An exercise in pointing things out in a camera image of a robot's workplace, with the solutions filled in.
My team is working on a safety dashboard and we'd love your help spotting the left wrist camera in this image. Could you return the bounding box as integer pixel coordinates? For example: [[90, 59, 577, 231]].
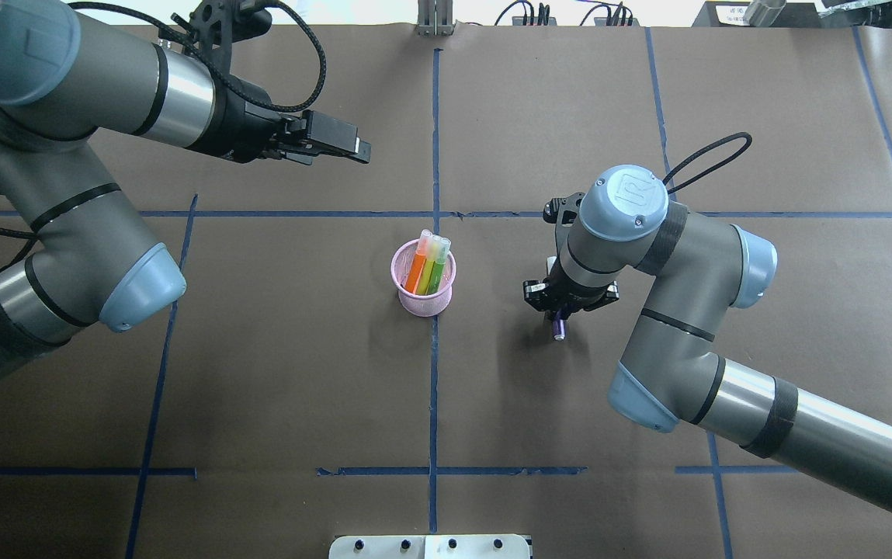
[[170, 1, 272, 74]]

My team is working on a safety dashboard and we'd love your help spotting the yellow highlighter pen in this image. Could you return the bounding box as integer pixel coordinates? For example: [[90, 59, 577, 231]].
[[417, 236, 442, 296]]

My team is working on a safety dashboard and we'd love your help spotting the orange highlighter pen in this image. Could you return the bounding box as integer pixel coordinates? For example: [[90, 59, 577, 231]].
[[403, 229, 434, 294]]

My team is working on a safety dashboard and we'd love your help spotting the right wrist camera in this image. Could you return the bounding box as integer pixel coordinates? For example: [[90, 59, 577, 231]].
[[542, 192, 585, 234]]

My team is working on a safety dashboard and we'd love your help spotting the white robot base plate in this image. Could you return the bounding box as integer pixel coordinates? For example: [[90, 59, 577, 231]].
[[328, 533, 534, 558]]

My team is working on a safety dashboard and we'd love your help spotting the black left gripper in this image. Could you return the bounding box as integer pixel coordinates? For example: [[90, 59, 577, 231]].
[[205, 78, 372, 165]]

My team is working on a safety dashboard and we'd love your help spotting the aluminium frame post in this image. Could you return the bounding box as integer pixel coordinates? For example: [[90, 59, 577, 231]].
[[416, 0, 456, 36]]

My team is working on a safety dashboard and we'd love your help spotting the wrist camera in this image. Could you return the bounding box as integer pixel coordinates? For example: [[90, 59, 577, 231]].
[[542, 192, 585, 234], [170, 1, 272, 74]]

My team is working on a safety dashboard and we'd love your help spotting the green highlighter pen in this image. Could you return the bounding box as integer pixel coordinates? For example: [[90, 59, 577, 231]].
[[425, 237, 450, 296]]

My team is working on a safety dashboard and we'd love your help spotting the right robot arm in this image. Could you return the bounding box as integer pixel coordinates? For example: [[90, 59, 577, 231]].
[[523, 164, 892, 513]]

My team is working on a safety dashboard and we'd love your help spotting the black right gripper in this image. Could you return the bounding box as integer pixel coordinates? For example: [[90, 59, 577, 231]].
[[523, 257, 620, 321]]

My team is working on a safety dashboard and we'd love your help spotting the purple highlighter pen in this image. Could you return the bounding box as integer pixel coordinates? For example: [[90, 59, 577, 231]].
[[551, 311, 567, 341]]

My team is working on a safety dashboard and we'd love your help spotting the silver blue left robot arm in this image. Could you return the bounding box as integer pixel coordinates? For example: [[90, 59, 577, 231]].
[[0, 1, 371, 380]]

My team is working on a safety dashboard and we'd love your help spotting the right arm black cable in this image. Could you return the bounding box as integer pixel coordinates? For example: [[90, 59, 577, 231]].
[[661, 132, 754, 195]]

